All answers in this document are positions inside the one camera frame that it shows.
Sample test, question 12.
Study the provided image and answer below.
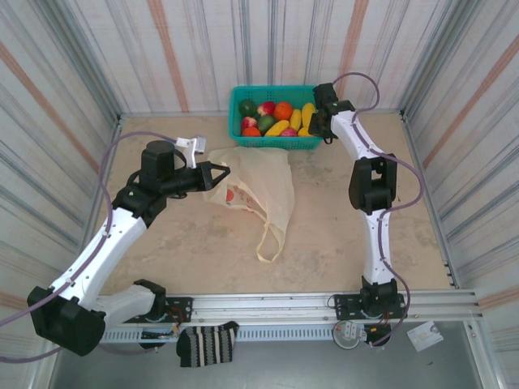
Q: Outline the translucent fruit-print plastic bag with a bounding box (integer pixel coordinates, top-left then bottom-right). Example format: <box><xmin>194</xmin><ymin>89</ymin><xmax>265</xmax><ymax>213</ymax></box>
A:
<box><xmin>201</xmin><ymin>146</ymin><xmax>296</xmax><ymax>263</ymax></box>

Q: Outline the teal plastic mesh basket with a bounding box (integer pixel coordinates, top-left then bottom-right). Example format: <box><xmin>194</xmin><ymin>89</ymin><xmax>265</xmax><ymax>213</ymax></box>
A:
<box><xmin>229</xmin><ymin>84</ymin><xmax>324</xmax><ymax>152</ymax></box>

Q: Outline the black beige striped sock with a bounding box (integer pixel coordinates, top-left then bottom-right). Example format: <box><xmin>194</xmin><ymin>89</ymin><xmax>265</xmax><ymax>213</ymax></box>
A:
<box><xmin>175</xmin><ymin>321</ymin><xmax>240</xmax><ymax>369</ymax></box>

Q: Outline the round grey disc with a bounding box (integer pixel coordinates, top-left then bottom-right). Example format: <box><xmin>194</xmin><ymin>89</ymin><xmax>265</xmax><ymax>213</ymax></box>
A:
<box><xmin>332</xmin><ymin>321</ymin><xmax>368</xmax><ymax>348</ymax></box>

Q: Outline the white plastic card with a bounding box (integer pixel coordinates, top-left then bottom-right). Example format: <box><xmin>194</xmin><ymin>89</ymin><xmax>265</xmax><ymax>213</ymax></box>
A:
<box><xmin>406</xmin><ymin>321</ymin><xmax>444</xmax><ymax>353</ymax></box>

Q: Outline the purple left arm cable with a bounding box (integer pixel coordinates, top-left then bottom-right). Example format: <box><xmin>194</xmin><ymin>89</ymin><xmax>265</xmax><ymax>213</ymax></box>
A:
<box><xmin>0</xmin><ymin>131</ymin><xmax>182</xmax><ymax>362</ymax></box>

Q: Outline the aluminium mounting rail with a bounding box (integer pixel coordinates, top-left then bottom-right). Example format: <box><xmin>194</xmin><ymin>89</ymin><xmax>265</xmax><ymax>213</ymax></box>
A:
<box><xmin>99</xmin><ymin>289</ymin><xmax>483</xmax><ymax>325</ymax></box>

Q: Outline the white slotted cable duct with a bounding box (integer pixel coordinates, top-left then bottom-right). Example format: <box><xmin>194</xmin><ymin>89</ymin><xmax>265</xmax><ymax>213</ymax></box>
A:
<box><xmin>99</xmin><ymin>327</ymin><xmax>337</xmax><ymax>344</ymax></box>

